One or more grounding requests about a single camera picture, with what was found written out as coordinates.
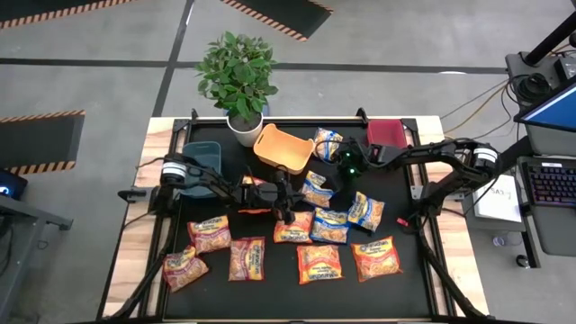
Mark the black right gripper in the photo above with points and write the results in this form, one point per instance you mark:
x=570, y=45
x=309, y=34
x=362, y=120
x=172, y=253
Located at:
x=357, y=162

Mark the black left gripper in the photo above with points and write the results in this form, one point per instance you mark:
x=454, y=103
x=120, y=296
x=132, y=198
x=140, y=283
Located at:
x=265, y=195

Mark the blue Maruchan noodle pack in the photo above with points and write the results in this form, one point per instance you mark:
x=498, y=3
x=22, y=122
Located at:
x=330, y=227
x=327, y=141
x=315, y=194
x=366, y=211

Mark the orange Maruchan noodle pack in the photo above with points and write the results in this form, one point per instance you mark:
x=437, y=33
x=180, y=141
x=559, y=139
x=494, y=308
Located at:
x=319, y=265
x=252, y=181
x=375, y=258
x=297, y=231

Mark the yellow plastic bin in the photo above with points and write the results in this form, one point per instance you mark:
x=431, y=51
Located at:
x=283, y=150

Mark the red Maruchan noodle pack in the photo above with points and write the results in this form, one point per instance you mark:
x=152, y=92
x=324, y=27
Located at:
x=183, y=270
x=209, y=236
x=246, y=260

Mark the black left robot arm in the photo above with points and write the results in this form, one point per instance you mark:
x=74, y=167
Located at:
x=211, y=180

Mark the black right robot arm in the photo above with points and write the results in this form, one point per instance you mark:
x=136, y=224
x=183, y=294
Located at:
x=432, y=155

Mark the red plastic bin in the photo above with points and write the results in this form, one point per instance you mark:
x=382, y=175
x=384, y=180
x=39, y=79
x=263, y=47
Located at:
x=387, y=132

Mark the small red clamp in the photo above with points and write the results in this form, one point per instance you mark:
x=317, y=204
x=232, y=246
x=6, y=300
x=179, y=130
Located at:
x=402, y=221

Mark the blue plastic bin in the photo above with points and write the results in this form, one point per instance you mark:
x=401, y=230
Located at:
x=202, y=153

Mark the black table mat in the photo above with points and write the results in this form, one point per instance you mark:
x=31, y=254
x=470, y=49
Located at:
x=279, y=301

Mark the green plant in white pot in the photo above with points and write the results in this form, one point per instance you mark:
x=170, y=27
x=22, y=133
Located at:
x=236, y=76

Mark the white paper box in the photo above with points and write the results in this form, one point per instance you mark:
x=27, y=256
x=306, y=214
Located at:
x=497, y=202

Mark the small white roll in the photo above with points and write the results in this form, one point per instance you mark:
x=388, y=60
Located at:
x=499, y=240

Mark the hazard-striped black floor mat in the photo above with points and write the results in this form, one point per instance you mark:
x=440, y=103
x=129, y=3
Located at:
x=36, y=144
x=45, y=9
x=283, y=13

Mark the black slanted stand beam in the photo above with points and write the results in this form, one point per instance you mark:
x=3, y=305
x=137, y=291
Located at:
x=517, y=153

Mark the black cart wheel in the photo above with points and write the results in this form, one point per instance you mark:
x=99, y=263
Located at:
x=522, y=260

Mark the black backlit keyboard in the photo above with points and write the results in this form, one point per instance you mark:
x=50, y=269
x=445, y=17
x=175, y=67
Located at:
x=551, y=184

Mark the grey computer cart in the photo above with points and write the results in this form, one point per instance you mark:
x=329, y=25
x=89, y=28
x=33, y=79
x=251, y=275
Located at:
x=555, y=234

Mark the computer monitor blue screen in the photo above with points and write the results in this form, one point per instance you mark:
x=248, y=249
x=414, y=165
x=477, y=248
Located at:
x=553, y=112

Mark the grey side desk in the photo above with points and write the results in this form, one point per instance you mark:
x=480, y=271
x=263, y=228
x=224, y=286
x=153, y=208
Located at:
x=18, y=252

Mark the black device with blue light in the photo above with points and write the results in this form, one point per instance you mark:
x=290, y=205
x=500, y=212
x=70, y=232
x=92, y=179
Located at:
x=11, y=184

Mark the black aluminium table frame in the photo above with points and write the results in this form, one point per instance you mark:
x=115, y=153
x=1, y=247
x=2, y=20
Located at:
x=180, y=126

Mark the black camera pole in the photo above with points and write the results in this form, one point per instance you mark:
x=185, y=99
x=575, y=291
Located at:
x=551, y=40

